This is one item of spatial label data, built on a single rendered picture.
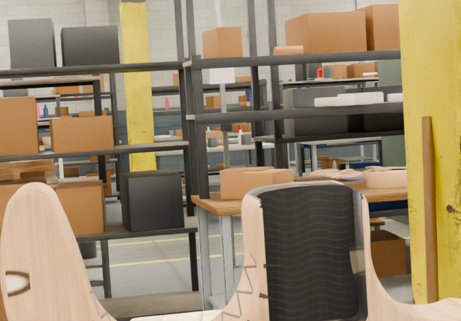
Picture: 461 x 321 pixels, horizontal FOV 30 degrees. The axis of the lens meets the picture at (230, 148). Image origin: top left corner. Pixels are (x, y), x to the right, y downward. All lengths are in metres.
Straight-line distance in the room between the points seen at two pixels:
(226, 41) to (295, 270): 4.29
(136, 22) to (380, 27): 4.39
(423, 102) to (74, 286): 1.45
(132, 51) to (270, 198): 9.13
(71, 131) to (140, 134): 4.27
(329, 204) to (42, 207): 0.16
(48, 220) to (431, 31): 1.42
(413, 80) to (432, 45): 0.12
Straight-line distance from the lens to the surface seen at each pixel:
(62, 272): 0.46
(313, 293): 0.50
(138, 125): 9.58
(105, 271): 6.31
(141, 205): 5.36
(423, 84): 1.85
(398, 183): 4.77
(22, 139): 5.47
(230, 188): 4.60
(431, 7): 1.81
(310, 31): 5.57
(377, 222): 6.56
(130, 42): 9.60
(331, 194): 0.49
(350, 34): 5.67
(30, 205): 0.46
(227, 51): 4.76
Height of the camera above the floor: 1.42
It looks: 3 degrees down
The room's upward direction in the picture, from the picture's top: 3 degrees counter-clockwise
